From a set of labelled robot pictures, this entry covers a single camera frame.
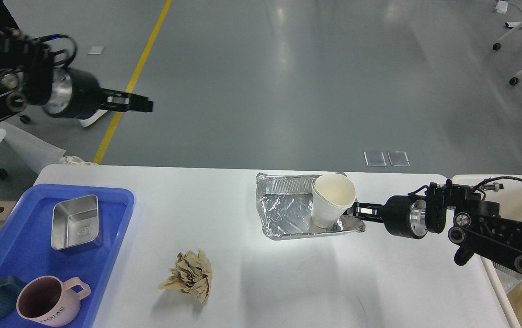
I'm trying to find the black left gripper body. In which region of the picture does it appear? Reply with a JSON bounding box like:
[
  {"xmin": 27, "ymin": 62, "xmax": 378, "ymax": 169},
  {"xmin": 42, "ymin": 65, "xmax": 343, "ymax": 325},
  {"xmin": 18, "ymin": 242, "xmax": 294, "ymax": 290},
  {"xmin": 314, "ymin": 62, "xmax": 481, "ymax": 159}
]
[{"xmin": 42, "ymin": 68, "xmax": 107, "ymax": 120}]

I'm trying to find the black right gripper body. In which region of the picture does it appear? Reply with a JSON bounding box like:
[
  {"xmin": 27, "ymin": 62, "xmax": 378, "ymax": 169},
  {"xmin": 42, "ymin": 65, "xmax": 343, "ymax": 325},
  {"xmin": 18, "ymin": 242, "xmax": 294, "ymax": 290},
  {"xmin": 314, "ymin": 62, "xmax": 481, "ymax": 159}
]
[{"xmin": 379, "ymin": 195, "xmax": 428, "ymax": 240}]

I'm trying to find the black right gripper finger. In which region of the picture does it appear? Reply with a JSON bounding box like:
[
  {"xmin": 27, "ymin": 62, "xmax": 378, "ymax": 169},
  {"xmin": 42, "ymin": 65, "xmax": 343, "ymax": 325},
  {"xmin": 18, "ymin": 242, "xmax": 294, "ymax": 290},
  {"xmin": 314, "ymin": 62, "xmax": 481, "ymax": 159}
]
[{"xmin": 346, "ymin": 203, "xmax": 384, "ymax": 223}]

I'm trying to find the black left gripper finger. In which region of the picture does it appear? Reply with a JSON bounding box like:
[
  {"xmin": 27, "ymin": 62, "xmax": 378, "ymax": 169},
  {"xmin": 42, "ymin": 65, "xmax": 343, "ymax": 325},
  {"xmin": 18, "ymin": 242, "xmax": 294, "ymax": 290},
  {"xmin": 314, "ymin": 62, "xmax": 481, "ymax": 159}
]
[{"xmin": 102, "ymin": 90, "xmax": 154, "ymax": 113}]

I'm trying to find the white paper cup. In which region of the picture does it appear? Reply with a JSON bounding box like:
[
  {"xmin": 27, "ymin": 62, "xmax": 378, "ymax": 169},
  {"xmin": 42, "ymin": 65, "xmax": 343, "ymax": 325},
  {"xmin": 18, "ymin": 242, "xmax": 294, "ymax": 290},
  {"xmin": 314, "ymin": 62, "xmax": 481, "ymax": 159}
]
[{"xmin": 311, "ymin": 174, "xmax": 356, "ymax": 228}]

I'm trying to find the aluminium foil container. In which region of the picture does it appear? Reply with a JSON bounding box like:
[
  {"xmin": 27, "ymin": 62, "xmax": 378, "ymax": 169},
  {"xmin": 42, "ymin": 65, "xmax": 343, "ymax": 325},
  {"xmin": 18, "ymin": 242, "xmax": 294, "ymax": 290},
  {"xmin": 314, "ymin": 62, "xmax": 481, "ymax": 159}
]
[{"xmin": 256, "ymin": 173, "xmax": 366, "ymax": 241}]

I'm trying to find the stainless steel rectangular tray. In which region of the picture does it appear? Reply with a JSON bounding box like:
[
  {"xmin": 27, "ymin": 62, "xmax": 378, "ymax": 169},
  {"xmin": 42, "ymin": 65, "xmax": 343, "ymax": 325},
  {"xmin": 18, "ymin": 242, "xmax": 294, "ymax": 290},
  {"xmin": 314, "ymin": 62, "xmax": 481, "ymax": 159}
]
[{"xmin": 51, "ymin": 195, "xmax": 103, "ymax": 254}]

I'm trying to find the brown paper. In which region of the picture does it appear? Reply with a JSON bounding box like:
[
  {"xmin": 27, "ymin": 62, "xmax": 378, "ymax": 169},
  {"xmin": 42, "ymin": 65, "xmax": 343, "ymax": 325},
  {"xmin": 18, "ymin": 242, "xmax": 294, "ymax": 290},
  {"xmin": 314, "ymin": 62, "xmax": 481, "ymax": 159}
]
[{"xmin": 157, "ymin": 249, "xmax": 213, "ymax": 304}]

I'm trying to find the pink ceramic mug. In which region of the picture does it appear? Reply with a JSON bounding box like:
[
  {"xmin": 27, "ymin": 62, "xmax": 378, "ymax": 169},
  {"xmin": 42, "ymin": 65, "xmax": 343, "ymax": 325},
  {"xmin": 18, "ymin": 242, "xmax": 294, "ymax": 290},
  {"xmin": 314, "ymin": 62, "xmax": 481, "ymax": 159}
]
[{"xmin": 15, "ymin": 276, "xmax": 92, "ymax": 328}]

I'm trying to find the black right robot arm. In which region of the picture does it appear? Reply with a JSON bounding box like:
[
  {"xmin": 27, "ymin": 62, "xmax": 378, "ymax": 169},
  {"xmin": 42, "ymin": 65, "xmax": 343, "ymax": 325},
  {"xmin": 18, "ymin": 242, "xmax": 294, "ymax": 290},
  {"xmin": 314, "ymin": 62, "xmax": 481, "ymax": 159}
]
[{"xmin": 344, "ymin": 176, "xmax": 522, "ymax": 275}]

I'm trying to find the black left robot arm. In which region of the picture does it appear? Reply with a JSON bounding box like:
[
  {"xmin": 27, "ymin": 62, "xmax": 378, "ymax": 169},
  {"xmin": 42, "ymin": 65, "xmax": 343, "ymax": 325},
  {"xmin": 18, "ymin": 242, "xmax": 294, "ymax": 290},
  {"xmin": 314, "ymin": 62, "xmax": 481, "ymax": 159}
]
[{"xmin": 0, "ymin": 29, "xmax": 154, "ymax": 122}]

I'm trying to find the clear floor plate left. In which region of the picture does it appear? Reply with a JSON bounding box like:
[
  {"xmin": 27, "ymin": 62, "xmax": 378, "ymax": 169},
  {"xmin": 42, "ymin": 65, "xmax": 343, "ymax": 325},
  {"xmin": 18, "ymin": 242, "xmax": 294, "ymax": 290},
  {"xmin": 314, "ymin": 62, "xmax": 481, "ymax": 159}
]
[{"xmin": 363, "ymin": 151, "xmax": 387, "ymax": 167}]

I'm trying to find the clear floor plate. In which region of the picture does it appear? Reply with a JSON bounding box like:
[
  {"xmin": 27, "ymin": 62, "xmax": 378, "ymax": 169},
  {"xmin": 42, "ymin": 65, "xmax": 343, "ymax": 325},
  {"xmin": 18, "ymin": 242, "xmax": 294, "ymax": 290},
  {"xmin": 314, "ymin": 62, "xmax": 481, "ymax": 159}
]
[
  {"xmin": 387, "ymin": 151, "xmax": 410, "ymax": 167},
  {"xmin": 363, "ymin": 151, "xmax": 387, "ymax": 167}
]

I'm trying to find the clear floor plate right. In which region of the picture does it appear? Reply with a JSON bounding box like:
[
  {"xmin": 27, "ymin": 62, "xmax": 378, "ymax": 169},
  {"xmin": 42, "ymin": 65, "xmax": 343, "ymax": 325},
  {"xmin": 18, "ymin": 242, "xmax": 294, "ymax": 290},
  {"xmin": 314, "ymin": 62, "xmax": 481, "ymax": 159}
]
[{"xmin": 387, "ymin": 151, "xmax": 410, "ymax": 167}]

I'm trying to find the person in grey trousers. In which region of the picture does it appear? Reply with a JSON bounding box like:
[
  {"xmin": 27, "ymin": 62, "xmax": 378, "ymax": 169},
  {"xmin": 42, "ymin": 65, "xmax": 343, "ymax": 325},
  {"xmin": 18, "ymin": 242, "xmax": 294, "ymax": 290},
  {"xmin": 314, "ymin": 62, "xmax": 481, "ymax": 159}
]
[{"xmin": 0, "ymin": 121, "xmax": 98, "ymax": 174}]

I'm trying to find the foil container in bin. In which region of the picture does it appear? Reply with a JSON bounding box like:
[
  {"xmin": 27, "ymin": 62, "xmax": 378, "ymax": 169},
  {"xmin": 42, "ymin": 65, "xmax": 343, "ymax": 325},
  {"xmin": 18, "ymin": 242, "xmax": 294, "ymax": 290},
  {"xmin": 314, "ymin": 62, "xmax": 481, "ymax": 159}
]
[{"xmin": 492, "ymin": 262, "xmax": 522, "ymax": 294}]

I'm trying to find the blue plastic tray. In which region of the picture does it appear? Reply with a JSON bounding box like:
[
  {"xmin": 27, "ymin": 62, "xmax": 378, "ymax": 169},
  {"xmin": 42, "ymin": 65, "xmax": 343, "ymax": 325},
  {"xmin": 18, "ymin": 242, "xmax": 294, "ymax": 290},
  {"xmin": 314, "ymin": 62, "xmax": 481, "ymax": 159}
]
[{"xmin": 0, "ymin": 184, "xmax": 135, "ymax": 328}]

